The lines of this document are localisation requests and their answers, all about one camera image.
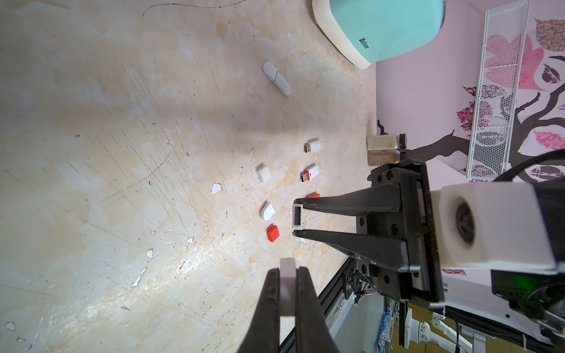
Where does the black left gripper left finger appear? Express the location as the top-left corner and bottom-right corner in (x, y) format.
(237, 269), (280, 353)

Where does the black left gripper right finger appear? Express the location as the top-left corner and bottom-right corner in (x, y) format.
(295, 267), (338, 353)

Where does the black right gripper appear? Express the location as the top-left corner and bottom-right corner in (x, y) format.
(293, 160), (445, 309)

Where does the white square usb cap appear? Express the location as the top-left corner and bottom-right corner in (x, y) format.
(257, 163), (271, 183)
(279, 257), (297, 317)

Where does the white green usb drive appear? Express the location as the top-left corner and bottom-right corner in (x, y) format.
(263, 62), (292, 96)

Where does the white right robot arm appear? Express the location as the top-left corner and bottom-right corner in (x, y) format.
(292, 150), (564, 352)

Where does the white red usb drive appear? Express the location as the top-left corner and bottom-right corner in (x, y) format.
(300, 164), (320, 182)

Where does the red usb cap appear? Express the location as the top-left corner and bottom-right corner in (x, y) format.
(266, 224), (280, 243)

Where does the glass spice jar near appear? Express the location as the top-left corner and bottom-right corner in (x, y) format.
(367, 150), (405, 167)

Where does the glass spice jar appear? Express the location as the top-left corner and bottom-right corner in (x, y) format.
(366, 134), (406, 151)
(367, 150), (405, 167)

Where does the glass spice jar far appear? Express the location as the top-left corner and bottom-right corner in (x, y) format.
(366, 134), (406, 151)

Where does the white rounded cap near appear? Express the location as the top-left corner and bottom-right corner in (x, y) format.
(260, 202), (276, 221)

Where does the mint green toaster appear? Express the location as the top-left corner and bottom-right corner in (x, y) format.
(312, 0), (446, 70)

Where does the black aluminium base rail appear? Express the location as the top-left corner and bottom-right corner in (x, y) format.
(277, 255), (565, 353)

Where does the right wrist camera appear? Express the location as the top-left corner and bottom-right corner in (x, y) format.
(431, 182), (558, 274)

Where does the white wire shelf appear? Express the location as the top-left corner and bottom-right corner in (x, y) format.
(466, 1), (530, 182)

